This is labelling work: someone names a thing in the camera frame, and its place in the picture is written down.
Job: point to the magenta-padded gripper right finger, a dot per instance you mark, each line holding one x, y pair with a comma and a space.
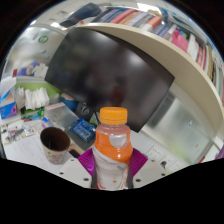
150, 171

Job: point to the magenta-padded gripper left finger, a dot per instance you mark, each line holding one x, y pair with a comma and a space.
73, 171

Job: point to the orange-capped drink bottle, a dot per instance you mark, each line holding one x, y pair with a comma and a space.
112, 150

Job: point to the patterned paper cup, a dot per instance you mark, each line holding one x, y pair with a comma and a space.
55, 155

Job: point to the blue circuit board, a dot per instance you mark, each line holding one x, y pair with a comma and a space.
83, 130

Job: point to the white handwritten paper sheet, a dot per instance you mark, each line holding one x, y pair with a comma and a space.
25, 151

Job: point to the clear plastic pouch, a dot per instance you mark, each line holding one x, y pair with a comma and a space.
61, 115

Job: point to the white tissue stack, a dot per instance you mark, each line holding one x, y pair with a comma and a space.
36, 99

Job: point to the black computer monitor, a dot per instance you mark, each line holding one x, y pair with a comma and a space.
110, 76

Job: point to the white wall socket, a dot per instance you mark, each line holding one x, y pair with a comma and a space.
154, 152
168, 161

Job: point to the wall shelf with books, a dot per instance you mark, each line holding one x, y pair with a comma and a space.
173, 53

